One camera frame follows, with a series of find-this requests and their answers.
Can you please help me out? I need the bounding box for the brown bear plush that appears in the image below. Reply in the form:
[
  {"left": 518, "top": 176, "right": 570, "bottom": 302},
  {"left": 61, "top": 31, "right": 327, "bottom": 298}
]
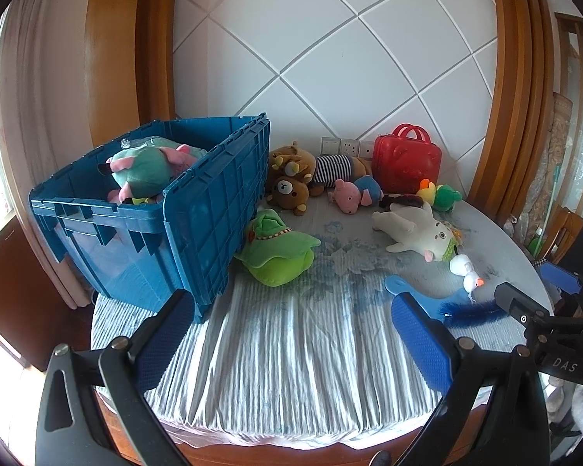
[{"left": 266, "top": 175, "right": 312, "bottom": 217}]

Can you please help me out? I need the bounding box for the striped shirt plush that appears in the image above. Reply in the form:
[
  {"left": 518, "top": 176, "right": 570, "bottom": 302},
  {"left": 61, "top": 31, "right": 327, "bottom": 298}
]
[{"left": 315, "top": 154, "right": 373, "bottom": 190}]

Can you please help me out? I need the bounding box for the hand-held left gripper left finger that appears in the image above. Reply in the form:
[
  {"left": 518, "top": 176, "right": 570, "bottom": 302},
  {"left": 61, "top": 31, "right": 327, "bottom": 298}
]
[{"left": 35, "top": 289, "right": 195, "bottom": 466}]

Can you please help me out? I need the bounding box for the blue feather toy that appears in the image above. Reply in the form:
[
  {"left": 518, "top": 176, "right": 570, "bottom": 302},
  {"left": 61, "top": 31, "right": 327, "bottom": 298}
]
[{"left": 442, "top": 300, "right": 505, "bottom": 327}]

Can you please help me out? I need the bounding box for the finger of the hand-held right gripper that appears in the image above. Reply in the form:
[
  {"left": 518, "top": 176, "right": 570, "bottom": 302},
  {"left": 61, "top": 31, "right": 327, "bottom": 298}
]
[
  {"left": 494, "top": 282, "right": 552, "bottom": 326},
  {"left": 539, "top": 261, "right": 583, "bottom": 294}
]

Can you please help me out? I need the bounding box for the dark brown plush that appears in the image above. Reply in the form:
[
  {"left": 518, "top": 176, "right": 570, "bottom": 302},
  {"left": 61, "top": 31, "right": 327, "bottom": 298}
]
[{"left": 379, "top": 193, "right": 424, "bottom": 215}]

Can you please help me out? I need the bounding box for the dark wooden chair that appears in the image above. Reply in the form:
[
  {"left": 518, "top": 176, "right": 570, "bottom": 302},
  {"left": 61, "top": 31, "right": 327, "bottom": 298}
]
[{"left": 539, "top": 206, "right": 583, "bottom": 273}]

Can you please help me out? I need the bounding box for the dark wooden cabinet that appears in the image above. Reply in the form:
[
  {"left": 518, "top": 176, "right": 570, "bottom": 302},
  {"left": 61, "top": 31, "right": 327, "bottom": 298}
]
[{"left": 0, "top": 217, "right": 71, "bottom": 374}]

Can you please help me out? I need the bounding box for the blue plastic brush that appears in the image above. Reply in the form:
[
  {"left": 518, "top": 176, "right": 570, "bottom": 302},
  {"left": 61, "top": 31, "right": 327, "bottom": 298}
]
[{"left": 385, "top": 276, "right": 472, "bottom": 322}]

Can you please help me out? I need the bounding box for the green plush toy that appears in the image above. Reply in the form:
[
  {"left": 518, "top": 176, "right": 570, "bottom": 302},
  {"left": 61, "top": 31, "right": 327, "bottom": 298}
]
[{"left": 236, "top": 209, "right": 322, "bottom": 287}]

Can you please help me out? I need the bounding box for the striped grey tablecloth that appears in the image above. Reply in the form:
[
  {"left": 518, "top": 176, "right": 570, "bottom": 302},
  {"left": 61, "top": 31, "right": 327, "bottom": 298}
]
[{"left": 91, "top": 199, "right": 555, "bottom": 450}]

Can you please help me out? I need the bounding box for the pink pig plush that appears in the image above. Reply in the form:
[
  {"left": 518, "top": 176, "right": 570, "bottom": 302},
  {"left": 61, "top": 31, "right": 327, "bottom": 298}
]
[{"left": 328, "top": 175, "right": 384, "bottom": 215}]

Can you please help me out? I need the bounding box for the wooden door frame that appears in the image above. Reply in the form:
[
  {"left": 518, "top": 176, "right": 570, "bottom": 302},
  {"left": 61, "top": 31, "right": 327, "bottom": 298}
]
[
  {"left": 466, "top": 0, "right": 571, "bottom": 226},
  {"left": 85, "top": 0, "right": 176, "bottom": 149}
]

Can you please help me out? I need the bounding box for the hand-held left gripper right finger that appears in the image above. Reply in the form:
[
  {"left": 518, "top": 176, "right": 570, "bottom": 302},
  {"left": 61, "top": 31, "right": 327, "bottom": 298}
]
[{"left": 393, "top": 294, "right": 550, "bottom": 466}]

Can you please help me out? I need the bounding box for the white goose plush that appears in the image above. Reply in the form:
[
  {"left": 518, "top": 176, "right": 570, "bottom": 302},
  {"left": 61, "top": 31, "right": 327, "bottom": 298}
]
[{"left": 449, "top": 254, "right": 487, "bottom": 302}]

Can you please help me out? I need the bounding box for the blue plastic crate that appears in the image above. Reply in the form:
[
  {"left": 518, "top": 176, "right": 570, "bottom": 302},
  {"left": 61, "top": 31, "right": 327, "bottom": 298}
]
[{"left": 29, "top": 113, "right": 273, "bottom": 323}]

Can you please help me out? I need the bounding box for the red toy suitcase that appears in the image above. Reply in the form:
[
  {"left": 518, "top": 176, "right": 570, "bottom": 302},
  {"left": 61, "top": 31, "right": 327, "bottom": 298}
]
[{"left": 373, "top": 123, "right": 443, "bottom": 194}]

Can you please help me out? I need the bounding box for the green and yellow plush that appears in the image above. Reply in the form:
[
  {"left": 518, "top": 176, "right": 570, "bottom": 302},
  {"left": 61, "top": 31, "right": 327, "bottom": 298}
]
[{"left": 415, "top": 179, "right": 463, "bottom": 212}]

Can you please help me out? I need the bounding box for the white plush animal toy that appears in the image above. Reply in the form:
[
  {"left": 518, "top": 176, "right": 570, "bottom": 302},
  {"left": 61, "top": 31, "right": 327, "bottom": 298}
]
[{"left": 372, "top": 201, "right": 461, "bottom": 264}]

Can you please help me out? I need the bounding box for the teal plush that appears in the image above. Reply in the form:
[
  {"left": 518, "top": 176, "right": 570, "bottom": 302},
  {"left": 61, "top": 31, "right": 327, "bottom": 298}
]
[{"left": 97, "top": 137, "right": 209, "bottom": 205}]

